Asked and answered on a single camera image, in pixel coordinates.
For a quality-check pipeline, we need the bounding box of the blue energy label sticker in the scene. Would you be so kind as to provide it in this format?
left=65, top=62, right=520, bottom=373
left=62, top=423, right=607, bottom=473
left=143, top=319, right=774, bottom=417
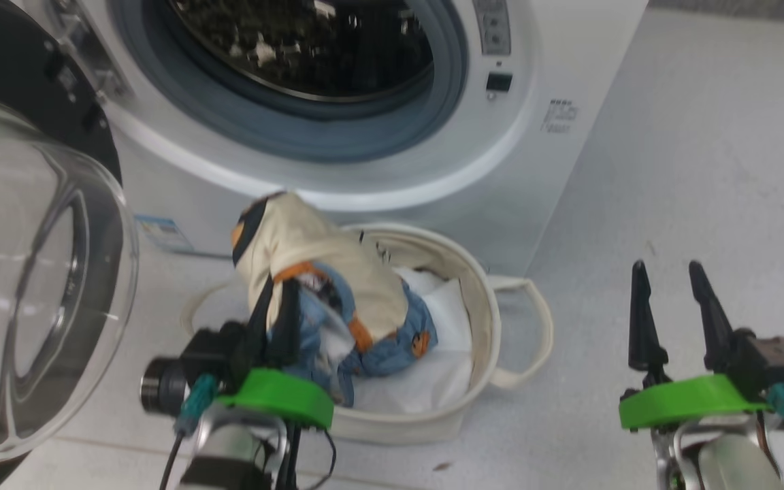
left=135, top=214, right=197, bottom=255

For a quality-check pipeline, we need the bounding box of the cream canvas laundry basket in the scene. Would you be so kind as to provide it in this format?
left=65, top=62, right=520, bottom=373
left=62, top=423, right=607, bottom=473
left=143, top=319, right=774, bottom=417
left=180, top=221, right=555, bottom=446

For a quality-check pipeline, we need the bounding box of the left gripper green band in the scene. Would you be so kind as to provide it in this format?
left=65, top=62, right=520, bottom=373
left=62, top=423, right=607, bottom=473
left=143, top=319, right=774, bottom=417
left=181, top=276, right=335, bottom=474

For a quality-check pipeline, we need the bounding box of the thin black left gripper cable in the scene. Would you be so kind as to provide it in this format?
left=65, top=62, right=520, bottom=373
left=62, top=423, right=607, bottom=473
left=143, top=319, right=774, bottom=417
left=276, top=422, right=338, bottom=490

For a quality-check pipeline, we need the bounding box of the cream garment with orange trim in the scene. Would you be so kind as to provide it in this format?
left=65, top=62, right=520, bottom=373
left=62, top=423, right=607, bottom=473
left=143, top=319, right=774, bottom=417
left=231, top=192, right=410, bottom=341

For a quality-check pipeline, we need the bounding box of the left camera cable teal plug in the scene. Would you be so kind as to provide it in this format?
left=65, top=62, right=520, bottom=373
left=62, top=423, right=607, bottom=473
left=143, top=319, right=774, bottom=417
left=159, top=373, right=220, bottom=490

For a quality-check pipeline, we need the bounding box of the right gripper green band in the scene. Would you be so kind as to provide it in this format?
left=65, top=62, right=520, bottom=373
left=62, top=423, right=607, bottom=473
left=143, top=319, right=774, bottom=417
left=620, top=260, right=771, bottom=490

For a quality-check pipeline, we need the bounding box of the white front-load washing machine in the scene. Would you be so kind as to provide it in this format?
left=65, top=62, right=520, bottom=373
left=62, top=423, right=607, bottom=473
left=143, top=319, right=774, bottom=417
left=11, top=0, right=649, bottom=276

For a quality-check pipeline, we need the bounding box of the white cloth basket liner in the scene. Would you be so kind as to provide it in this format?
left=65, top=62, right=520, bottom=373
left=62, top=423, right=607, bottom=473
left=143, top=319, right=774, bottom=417
left=355, top=267, right=472, bottom=414

